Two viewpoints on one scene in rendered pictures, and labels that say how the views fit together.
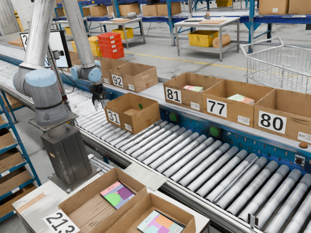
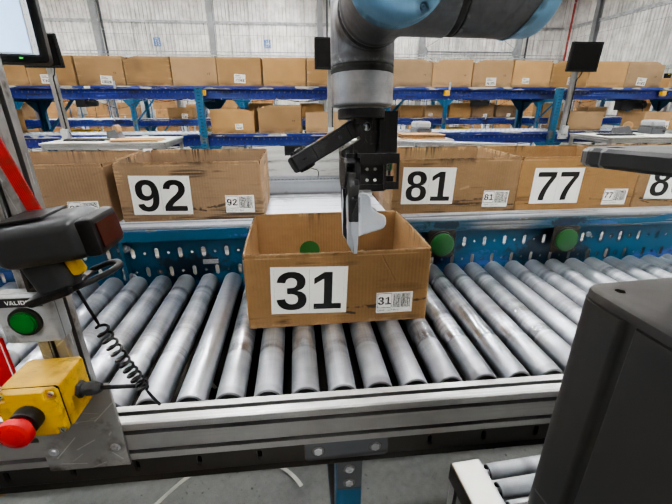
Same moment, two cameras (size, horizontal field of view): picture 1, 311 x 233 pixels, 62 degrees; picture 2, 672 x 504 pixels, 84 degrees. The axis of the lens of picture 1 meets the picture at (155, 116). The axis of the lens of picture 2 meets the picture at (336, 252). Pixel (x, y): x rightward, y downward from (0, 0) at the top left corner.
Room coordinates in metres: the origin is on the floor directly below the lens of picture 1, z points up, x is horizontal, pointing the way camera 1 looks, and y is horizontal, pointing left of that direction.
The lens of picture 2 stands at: (1.52, 0.89, 1.20)
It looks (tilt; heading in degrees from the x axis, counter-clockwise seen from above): 22 degrees down; 304
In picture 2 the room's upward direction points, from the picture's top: straight up
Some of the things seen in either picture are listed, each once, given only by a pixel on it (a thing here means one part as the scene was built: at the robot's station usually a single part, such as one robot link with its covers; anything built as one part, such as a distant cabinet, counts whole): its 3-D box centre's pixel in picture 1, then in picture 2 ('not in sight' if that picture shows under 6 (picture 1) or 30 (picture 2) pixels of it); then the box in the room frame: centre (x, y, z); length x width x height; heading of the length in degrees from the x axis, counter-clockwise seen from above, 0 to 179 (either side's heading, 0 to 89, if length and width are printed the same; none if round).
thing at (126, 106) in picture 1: (131, 111); (332, 261); (2.00, 0.19, 0.83); 0.39 x 0.29 x 0.17; 40
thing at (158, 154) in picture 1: (168, 147); (538, 308); (1.55, -0.06, 0.72); 0.52 x 0.05 x 0.05; 130
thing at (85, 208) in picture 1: (104, 202); not in sight; (1.04, 0.34, 0.80); 0.38 x 0.28 x 0.10; 131
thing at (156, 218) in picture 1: (160, 228); not in sight; (0.84, 0.06, 0.78); 0.19 x 0.14 x 0.02; 44
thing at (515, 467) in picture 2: (105, 164); (578, 456); (1.45, 0.39, 0.74); 0.28 x 0.02 x 0.02; 43
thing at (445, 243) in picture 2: (172, 117); (442, 245); (1.83, -0.13, 0.81); 0.07 x 0.01 x 0.07; 40
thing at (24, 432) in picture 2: not in sight; (22, 425); (2.03, 0.82, 0.84); 0.04 x 0.04 x 0.04; 40
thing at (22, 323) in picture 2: not in sight; (26, 320); (2.07, 0.78, 0.95); 0.03 x 0.02 x 0.03; 40
